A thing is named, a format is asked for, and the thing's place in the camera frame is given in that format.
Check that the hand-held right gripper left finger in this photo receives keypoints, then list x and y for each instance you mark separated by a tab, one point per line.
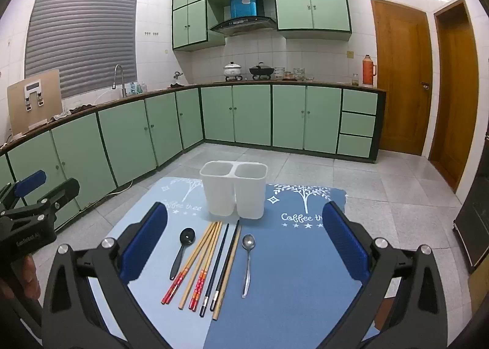
143	246

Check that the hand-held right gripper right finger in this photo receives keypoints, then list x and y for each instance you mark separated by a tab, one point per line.
345	242

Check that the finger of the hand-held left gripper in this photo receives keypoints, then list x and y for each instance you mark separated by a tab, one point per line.
65	190
30	182

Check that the black plastic spoon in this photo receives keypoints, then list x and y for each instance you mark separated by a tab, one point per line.
187	236

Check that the red-ended wooden chopstick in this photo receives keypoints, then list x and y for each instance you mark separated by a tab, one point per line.
187	263

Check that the red patterned wooden chopstick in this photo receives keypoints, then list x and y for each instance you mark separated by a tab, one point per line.
206	265

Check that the black chopstick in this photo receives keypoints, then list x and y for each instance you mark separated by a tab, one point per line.
225	263
214	269

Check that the metal spoon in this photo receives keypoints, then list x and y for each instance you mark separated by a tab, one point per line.
248	244

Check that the white double utensil holder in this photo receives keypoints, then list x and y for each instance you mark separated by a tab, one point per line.
233	188

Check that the person's left hand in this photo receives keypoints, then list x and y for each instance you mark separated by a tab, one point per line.
31	276

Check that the dark blue printed mat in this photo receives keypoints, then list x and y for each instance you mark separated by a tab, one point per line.
298	288

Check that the light blue printed mat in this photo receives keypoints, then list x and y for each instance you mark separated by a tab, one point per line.
152	318

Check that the cardboard box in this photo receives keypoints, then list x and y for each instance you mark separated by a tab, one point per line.
38	104

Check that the dark cloth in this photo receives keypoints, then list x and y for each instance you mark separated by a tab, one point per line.
78	109

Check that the metal sink faucet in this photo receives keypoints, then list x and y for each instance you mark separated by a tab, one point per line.
121	78

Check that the bottles beside sink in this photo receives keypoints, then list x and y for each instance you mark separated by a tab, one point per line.
138	87

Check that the black cabinet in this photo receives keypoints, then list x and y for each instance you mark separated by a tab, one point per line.
473	219

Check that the grey window blind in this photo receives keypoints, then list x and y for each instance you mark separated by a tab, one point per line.
80	36

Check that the green base cabinets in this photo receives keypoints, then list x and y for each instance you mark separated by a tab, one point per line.
252	114

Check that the small glass jar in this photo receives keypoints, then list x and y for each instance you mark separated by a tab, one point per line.
355	80

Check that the wooden door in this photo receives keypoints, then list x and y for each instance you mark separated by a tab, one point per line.
401	78
454	97

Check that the orange thermos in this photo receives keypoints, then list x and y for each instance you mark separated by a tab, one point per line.
368	70

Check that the glass jars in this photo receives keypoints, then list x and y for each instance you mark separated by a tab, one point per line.
299	74

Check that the stack of bowls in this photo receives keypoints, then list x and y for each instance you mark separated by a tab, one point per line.
279	73

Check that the black wok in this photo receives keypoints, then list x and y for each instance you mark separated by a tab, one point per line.
261	70

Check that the white lidded pot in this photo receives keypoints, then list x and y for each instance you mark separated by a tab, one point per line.
232	69

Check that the black range hood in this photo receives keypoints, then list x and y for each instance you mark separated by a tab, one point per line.
244	24

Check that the green wall cabinets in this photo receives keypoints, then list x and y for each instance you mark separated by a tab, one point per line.
328	5

